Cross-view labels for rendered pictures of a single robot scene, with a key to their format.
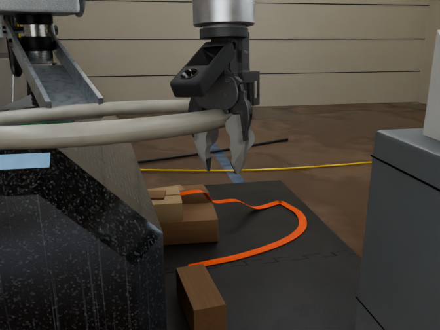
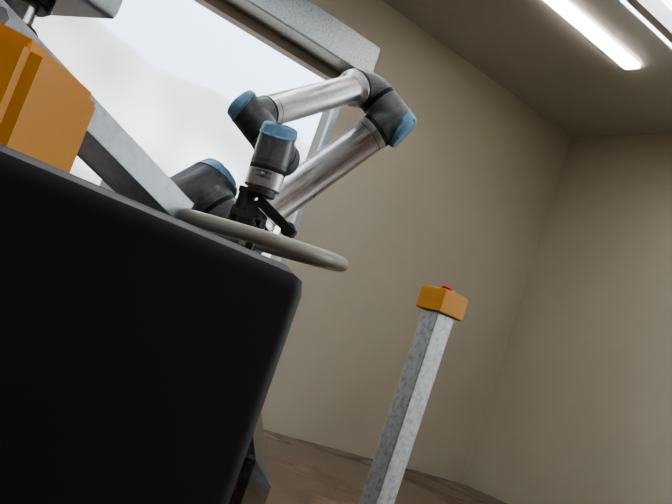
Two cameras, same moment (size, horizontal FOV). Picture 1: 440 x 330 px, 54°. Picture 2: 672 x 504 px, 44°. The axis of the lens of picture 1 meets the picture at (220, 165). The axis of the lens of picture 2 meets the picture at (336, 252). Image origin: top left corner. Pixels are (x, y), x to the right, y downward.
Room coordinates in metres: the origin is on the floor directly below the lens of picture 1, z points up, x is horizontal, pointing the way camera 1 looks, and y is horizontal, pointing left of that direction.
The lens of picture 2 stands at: (1.28, 1.89, 0.71)
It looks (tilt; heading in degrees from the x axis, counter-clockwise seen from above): 7 degrees up; 246
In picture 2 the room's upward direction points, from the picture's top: 19 degrees clockwise
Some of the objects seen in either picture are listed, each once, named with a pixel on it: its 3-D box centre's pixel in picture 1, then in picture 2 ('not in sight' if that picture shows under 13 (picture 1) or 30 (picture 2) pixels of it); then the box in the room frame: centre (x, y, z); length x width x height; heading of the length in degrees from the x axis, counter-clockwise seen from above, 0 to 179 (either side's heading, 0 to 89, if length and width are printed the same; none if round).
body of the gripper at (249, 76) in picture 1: (226, 71); (250, 213); (0.66, -0.01, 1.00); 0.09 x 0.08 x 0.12; 151
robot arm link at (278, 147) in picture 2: not in sight; (274, 148); (0.66, -0.01, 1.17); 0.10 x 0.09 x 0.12; 60
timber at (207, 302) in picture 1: (199, 298); not in sight; (1.44, 0.08, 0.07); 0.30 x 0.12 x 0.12; 18
